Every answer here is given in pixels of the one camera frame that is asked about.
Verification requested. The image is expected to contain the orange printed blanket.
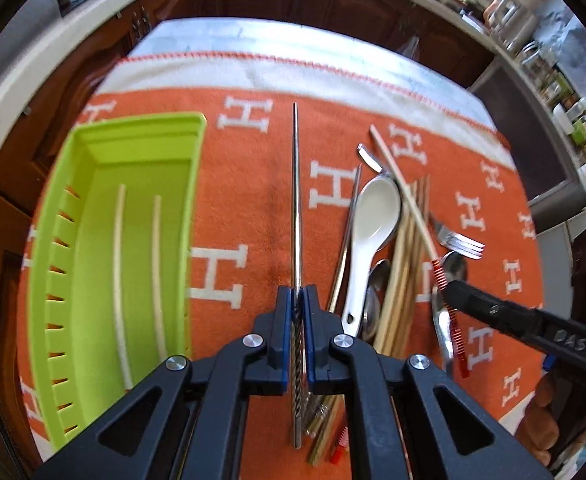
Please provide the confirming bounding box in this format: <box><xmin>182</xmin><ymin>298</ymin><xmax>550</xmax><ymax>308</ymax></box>
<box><xmin>16</xmin><ymin>50</ymin><xmax>546</xmax><ymax>480</ymax></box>

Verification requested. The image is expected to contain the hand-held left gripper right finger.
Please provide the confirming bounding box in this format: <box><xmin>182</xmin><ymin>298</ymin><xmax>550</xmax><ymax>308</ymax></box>
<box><xmin>300</xmin><ymin>284</ymin><xmax>556</xmax><ymax>480</ymax></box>

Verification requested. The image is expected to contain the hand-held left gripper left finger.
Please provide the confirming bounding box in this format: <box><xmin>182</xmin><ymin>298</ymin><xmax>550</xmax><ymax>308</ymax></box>
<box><xmin>32</xmin><ymin>286</ymin><xmax>299</xmax><ymax>480</ymax></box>

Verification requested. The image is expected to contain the silver metal chopstick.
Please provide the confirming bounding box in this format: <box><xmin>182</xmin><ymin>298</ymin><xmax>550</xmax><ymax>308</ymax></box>
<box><xmin>327</xmin><ymin>162</ymin><xmax>364</xmax><ymax>312</ymax></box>
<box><xmin>289</xmin><ymin>102</ymin><xmax>308</xmax><ymax>450</ymax></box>

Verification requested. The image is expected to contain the stainless steel pot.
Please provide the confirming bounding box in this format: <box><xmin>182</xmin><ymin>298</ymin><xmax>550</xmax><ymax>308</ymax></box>
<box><xmin>493</xmin><ymin>0</ymin><xmax>536</xmax><ymax>43</ymax></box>

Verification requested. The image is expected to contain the green plastic utensil tray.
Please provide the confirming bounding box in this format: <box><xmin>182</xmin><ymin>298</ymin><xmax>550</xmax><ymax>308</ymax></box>
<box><xmin>26</xmin><ymin>111</ymin><xmax>209</xmax><ymax>453</ymax></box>

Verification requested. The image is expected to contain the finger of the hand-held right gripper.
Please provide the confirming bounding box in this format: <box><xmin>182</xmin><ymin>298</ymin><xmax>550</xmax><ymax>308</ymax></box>
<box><xmin>444</xmin><ymin>279</ymin><xmax>540</xmax><ymax>342</ymax></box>

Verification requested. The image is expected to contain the glass jar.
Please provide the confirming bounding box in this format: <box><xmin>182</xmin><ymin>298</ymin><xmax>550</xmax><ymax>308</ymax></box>
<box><xmin>520</xmin><ymin>40</ymin><xmax>551</xmax><ymax>78</ymax></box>

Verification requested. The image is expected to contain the silver metal fork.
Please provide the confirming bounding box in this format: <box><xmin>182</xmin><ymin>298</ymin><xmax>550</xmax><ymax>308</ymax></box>
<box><xmin>357</xmin><ymin>144</ymin><xmax>487</xmax><ymax>261</ymax></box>

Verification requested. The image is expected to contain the silver metal spoon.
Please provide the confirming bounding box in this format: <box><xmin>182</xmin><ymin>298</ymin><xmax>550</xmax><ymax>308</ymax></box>
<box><xmin>362</xmin><ymin>259</ymin><xmax>393</xmax><ymax>342</ymax></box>
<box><xmin>430</xmin><ymin>251</ymin><xmax>470</xmax><ymax>377</ymax></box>

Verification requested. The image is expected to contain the person's right hand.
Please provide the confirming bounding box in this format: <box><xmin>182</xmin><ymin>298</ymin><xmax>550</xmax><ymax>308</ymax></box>
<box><xmin>517</xmin><ymin>371</ymin><xmax>586</xmax><ymax>467</ymax></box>

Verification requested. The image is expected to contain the stainless steel stove panel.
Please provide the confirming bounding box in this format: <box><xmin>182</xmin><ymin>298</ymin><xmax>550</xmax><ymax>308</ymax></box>
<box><xmin>20</xmin><ymin>0</ymin><xmax>63</xmax><ymax>43</ymax></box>

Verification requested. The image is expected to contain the white ceramic spoon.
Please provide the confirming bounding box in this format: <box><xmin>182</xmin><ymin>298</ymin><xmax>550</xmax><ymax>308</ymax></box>
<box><xmin>342</xmin><ymin>176</ymin><xmax>404</xmax><ymax>339</ymax></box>

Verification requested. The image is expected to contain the row of food containers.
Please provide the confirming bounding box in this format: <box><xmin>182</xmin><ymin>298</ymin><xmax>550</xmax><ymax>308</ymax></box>
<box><xmin>540</xmin><ymin>67</ymin><xmax>586</xmax><ymax>191</ymax></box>

